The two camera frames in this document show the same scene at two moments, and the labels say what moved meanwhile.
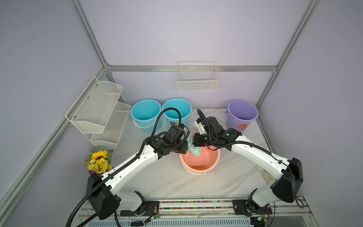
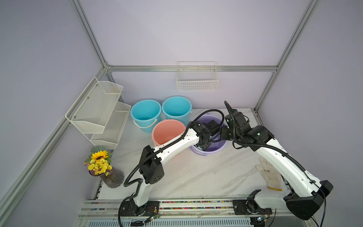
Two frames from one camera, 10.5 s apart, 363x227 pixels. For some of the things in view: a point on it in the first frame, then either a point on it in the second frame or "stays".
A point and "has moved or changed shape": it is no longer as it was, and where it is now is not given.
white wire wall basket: [199, 75] stays
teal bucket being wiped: [144, 113] stays
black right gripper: [198, 143] -> [224, 133]
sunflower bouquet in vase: [99, 161] stays
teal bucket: [185, 107] stays
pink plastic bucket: [201, 164] has moved or changed shape
